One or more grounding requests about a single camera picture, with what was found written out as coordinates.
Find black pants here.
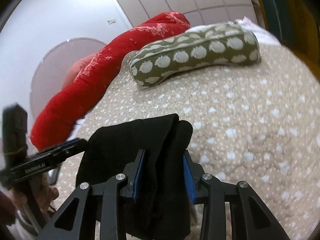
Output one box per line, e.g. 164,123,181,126
76,114,193,239

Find left forearm white sleeve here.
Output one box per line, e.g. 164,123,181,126
0,189,43,240

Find left hand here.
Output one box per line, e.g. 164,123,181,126
8,173,59,220

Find red rolled blanket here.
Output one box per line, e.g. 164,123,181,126
30,11,190,151

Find pink round headboard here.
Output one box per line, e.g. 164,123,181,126
28,37,106,128

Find pink pillow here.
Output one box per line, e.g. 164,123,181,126
62,54,95,88

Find beige dotted bedspread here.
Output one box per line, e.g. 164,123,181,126
78,44,319,239

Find green white patterned pillow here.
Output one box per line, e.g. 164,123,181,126
129,22,260,88

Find wooden door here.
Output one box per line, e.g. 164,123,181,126
258,0,319,78

